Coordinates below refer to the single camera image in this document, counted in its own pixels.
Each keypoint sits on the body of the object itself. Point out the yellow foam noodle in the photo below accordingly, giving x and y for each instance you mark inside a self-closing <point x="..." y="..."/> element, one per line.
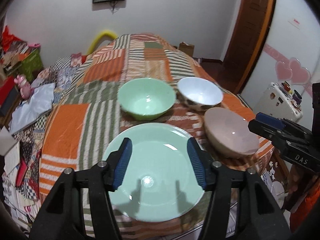
<point x="105" y="33"/>

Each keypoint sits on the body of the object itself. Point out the white wardrobe sliding door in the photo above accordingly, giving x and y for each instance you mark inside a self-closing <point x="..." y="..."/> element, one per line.
<point x="287" y="42"/>

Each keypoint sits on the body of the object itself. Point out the checked patchwork quilt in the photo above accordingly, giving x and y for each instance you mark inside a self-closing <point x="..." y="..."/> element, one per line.
<point x="67" y="67"/>

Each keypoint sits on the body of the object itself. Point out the white bowl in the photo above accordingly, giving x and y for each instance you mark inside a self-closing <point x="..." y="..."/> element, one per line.
<point x="200" y="92"/>

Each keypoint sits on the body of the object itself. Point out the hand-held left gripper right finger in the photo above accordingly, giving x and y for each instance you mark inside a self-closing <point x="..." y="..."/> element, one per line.
<point x="196" y="165"/>

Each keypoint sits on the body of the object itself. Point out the red plastic bag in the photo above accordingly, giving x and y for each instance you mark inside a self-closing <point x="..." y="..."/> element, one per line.
<point x="8" y="38"/>

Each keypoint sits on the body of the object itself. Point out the wooden door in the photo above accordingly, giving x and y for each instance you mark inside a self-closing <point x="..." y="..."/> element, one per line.
<point x="250" y="30"/>

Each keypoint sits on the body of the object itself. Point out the cardboard box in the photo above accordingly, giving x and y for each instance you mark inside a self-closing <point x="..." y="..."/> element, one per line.
<point x="186" y="50"/>

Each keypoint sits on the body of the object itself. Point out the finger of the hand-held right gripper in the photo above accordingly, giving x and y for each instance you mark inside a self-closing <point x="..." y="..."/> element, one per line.
<point x="270" y="120"/>
<point x="262" y="130"/>

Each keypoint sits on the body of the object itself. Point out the green bowl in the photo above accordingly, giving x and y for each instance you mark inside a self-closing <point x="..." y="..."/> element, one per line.
<point x="145" y="97"/>

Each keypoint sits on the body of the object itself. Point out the green storage box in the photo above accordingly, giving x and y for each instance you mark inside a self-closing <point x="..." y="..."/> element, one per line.
<point x="31" y="62"/>

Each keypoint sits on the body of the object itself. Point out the patchwork striped bedspread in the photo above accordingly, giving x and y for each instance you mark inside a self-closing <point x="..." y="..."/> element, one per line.
<point x="70" y="130"/>

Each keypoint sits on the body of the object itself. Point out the scattered papers pile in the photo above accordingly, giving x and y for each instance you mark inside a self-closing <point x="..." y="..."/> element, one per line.
<point x="17" y="192"/>

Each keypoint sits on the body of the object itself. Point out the pink bowl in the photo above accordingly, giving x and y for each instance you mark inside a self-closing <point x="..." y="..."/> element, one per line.
<point x="230" y="130"/>

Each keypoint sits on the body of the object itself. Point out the grey clothes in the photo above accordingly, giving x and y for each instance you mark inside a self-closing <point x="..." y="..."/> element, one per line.
<point x="197" y="61"/>

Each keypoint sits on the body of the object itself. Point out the pink plush toy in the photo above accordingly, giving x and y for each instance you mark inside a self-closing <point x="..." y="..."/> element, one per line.
<point x="23" y="87"/>

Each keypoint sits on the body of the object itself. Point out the pile of papers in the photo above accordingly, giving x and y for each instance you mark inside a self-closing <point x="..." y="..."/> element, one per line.
<point x="15" y="52"/>

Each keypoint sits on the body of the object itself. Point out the white cloth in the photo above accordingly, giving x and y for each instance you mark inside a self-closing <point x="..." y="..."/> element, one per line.
<point x="32" y="105"/>

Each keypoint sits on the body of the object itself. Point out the white printed bag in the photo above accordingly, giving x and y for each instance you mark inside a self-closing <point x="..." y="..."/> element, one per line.
<point x="277" y="190"/>

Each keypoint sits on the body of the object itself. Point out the white sticker-covered appliance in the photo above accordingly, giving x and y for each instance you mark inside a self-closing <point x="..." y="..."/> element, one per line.
<point x="275" y="102"/>

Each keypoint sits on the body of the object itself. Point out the green plate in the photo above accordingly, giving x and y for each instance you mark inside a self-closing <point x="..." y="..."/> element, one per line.
<point x="155" y="160"/>

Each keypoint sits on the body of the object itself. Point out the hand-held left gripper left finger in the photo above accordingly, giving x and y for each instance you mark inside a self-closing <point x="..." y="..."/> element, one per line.
<point x="123" y="165"/>

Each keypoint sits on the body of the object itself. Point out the white paper sheet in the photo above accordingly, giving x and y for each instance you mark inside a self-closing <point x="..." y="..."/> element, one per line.
<point x="5" y="140"/>

